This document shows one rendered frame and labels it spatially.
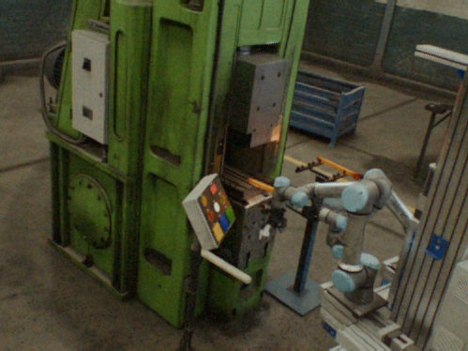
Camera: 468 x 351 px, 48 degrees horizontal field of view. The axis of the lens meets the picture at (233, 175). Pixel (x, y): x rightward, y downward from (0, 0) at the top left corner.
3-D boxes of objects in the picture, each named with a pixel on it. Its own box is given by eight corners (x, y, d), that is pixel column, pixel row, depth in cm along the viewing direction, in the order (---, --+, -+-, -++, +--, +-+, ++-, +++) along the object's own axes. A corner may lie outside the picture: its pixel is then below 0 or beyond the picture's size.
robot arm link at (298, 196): (314, 190, 266) (297, 182, 273) (299, 196, 258) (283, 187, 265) (311, 205, 269) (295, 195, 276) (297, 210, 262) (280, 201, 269)
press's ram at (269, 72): (286, 122, 328) (297, 58, 311) (247, 134, 300) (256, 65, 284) (235, 103, 351) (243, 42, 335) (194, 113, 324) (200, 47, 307)
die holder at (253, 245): (273, 248, 363) (283, 190, 344) (237, 268, 336) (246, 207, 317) (214, 215, 394) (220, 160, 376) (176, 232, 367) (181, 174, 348)
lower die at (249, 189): (263, 192, 337) (264, 180, 334) (242, 202, 323) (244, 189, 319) (215, 169, 361) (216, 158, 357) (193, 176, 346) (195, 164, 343)
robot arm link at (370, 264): (379, 282, 263) (385, 258, 257) (363, 291, 254) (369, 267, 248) (359, 269, 270) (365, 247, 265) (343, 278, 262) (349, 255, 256)
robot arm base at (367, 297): (379, 299, 266) (384, 283, 261) (358, 309, 257) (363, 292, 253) (357, 282, 276) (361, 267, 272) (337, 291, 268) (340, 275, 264)
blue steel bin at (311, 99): (356, 134, 747) (368, 84, 717) (333, 147, 686) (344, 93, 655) (283, 111, 804) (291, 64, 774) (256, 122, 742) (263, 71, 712)
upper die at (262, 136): (270, 141, 322) (273, 126, 318) (249, 147, 308) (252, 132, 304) (220, 120, 346) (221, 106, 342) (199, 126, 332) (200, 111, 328)
